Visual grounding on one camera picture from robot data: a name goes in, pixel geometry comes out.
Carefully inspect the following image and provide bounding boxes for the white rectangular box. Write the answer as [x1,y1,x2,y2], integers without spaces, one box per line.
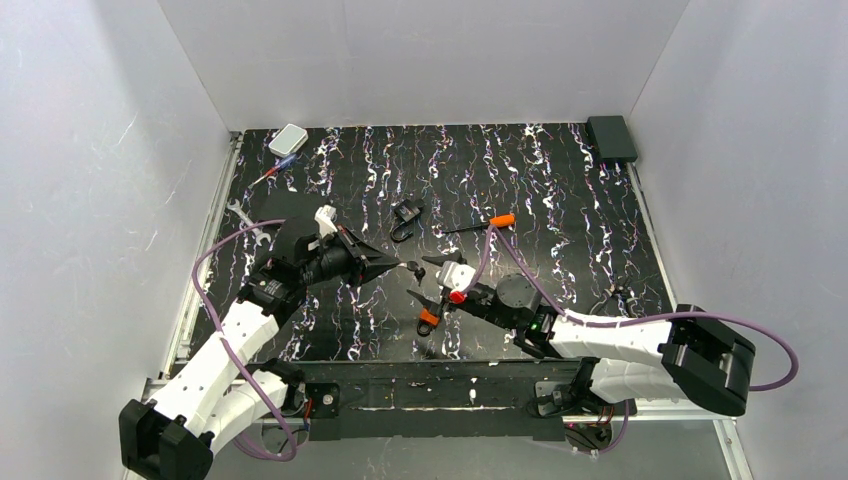
[268,123,308,157]

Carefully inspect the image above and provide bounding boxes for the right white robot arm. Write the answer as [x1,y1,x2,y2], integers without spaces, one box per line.
[409,253,756,417]

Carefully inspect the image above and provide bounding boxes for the black box in corner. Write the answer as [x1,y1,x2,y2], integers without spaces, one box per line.
[586,115,638,164]

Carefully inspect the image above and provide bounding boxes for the black padlock with keys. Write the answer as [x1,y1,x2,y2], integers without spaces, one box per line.
[390,199,424,243]

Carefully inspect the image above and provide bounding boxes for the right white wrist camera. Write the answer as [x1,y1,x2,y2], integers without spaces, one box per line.
[436,261,477,304]

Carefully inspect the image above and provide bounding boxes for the silver open-end wrench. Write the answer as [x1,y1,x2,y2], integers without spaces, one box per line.
[226,199,271,246]

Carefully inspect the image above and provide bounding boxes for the orange padlock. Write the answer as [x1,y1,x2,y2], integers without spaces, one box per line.
[416,308,442,337]

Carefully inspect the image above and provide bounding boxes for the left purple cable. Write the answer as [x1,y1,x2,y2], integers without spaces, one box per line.
[190,219,301,462]

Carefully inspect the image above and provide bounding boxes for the black flat box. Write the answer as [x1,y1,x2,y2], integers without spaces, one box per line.
[255,190,332,222]

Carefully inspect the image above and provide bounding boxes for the aluminium frame rail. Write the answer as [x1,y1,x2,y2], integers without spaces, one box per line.
[123,131,242,480]

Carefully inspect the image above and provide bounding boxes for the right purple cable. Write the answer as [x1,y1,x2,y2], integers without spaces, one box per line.
[463,225,800,458]

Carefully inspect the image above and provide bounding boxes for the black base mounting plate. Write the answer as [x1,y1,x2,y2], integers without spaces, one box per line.
[242,360,637,444]

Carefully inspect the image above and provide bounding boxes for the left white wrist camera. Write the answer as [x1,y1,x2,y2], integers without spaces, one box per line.
[314,204,338,241]

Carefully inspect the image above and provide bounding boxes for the bunch of black keys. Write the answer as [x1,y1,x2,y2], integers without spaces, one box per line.
[405,260,427,286]

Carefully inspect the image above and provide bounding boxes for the purple cable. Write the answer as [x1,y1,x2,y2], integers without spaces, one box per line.
[463,225,800,458]
[190,219,301,462]

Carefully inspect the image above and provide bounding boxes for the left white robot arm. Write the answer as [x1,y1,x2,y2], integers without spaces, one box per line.
[118,220,402,479]

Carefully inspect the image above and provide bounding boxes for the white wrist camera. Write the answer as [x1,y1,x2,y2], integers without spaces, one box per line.
[314,204,338,241]
[436,261,477,304]

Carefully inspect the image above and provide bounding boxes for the orange handle screwdriver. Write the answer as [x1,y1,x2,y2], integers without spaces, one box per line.
[444,213,516,233]

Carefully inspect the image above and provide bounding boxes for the blue red small screwdriver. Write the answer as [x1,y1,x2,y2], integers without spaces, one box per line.
[248,153,298,189]

